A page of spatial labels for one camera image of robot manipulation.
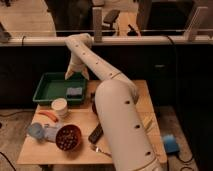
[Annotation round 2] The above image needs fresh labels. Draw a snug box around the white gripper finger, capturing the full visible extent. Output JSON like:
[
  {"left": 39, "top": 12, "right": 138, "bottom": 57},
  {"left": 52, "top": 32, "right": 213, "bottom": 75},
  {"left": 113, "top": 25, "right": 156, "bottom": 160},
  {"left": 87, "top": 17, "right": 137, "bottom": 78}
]
[
  {"left": 81, "top": 69, "right": 89, "bottom": 80},
  {"left": 64, "top": 70, "right": 75, "bottom": 80}
]

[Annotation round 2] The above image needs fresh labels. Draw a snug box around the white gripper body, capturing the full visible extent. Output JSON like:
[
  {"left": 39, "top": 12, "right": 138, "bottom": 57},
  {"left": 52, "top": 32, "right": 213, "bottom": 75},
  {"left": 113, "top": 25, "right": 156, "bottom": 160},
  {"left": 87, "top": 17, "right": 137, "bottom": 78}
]
[{"left": 68, "top": 52, "right": 86, "bottom": 72}]

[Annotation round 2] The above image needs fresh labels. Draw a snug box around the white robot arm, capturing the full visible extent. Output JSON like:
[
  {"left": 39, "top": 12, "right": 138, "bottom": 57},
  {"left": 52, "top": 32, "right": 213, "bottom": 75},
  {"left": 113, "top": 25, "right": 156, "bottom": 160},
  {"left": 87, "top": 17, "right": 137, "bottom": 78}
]
[{"left": 65, "top": 33, "right": 163, "bottom": 171}]

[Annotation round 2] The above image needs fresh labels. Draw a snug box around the green plastic tray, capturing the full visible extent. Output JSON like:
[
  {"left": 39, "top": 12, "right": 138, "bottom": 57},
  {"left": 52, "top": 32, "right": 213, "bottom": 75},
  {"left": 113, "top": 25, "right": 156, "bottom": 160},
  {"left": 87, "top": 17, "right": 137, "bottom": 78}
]
[{"left": 33, "top": 72, "right": 87, "bottom": 106}]

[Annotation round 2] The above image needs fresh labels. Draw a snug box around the white paper cup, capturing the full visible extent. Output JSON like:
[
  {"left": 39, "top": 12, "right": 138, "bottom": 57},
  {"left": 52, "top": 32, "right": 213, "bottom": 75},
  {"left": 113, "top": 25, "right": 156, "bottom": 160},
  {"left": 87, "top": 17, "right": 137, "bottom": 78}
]
[{"left": 51, "top": 98, "right": 68, "bottom": 118}]

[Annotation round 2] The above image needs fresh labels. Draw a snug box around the black office chair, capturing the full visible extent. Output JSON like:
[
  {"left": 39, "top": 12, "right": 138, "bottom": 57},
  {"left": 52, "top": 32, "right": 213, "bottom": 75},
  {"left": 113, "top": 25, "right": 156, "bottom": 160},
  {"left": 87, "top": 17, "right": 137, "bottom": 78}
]
[{"left": 103, "top": 9, "right": 120, "bottom": 29}]

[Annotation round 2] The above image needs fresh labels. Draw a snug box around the wooden table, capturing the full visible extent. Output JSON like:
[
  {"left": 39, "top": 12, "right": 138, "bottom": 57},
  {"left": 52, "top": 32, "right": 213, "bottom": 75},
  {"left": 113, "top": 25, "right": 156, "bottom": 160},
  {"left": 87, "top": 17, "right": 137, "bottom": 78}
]
[{"left": 17, "top": 80, "right": 167, "bottom": 167}]

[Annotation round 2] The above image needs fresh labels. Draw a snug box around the black remote control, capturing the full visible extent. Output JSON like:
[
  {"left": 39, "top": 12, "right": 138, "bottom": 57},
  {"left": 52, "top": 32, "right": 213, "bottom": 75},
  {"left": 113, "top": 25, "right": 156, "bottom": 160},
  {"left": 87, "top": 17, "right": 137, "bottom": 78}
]
[{"left": 88, "top": 124, "right": 103, "bottom": 144}]

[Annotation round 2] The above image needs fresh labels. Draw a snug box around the red bowl with food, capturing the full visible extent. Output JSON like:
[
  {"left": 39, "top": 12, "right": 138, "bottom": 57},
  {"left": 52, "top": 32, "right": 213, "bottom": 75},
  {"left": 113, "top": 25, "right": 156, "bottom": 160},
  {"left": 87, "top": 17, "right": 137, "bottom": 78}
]
[{"left": 55, "top": 124, "right": 82, "bottom": 151}]

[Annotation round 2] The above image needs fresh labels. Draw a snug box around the silver fork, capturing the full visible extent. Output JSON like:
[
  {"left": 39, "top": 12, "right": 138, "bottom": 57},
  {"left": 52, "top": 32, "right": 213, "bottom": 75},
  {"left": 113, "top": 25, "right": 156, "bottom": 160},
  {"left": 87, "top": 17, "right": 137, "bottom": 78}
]
[{"left": 90, "top": 144, "right": 112, "bottom": 158}]

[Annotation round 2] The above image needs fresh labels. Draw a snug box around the blue box on floor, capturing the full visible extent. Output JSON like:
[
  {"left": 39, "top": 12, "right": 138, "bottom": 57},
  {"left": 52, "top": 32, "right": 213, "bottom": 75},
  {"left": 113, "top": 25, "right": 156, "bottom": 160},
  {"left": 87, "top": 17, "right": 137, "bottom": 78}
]
[{"left": 163, "top": 134, "right": 180, "bottom": 154}]

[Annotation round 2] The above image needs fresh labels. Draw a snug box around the white horizontal rail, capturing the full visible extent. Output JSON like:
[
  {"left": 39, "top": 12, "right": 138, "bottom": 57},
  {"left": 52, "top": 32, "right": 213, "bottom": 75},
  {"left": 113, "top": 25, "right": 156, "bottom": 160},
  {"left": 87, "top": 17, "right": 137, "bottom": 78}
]
[{"left": 0, "top": 35, "right": 213, "bottom": 47}]

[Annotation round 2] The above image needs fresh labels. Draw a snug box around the black cable on floor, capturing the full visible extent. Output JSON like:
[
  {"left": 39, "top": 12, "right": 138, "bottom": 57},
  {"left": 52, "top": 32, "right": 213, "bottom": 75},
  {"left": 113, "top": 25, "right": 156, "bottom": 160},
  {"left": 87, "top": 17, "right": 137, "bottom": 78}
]
[{"left": 0, "top": 151, "right": 17, "bottom": 171}]

